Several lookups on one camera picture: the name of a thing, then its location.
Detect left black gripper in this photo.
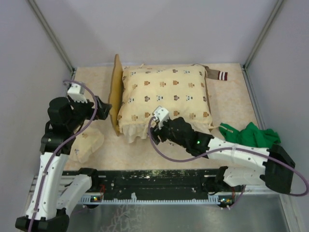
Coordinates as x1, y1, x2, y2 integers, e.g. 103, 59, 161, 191
66, 95, 112, 131

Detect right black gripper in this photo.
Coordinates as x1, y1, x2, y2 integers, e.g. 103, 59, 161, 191
148, 118, 188, 148

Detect wooden pet bed frame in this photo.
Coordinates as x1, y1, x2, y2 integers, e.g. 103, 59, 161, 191
107, 53, 214, 137

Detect cream animal print cushion cover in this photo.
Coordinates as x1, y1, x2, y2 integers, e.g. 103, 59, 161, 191
117, 63, 234, 148

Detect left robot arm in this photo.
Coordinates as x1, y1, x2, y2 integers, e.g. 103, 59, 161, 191
15, 96, 112, 232

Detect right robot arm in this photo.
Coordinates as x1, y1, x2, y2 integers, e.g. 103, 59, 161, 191
147, 117, 296, 195

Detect small cream animal pillow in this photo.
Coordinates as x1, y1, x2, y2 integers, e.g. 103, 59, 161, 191
69, 127, 104, 163

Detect brown striped sock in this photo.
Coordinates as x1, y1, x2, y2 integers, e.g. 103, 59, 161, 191
206, 68, 228, 81

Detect green cloth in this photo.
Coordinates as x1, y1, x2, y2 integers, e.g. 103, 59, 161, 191
219, 122, 281, 148

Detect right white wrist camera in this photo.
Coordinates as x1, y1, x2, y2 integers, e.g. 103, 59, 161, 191
153, 106, 169, 129

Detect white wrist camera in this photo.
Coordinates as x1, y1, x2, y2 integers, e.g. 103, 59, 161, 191
67, 83, 87, 103
153, 106, 169, 129

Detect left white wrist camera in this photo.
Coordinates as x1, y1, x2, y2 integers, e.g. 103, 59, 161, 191
67, 83, 87, 103

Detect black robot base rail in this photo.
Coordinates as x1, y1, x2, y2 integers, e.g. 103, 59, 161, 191
31, 166, 290, 208

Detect right aluminium frame post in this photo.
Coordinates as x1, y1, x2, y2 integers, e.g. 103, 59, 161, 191
242, 0, 287, 71

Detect aluminium frame post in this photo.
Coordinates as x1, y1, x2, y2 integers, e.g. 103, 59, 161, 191
26, 0, 75, 73
242, 0, 287, 71

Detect left aluminium frame post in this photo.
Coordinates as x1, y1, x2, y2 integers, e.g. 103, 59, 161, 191
26, 0, 75, 73

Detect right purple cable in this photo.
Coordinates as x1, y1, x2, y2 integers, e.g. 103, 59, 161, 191
147, 116, 309, 211

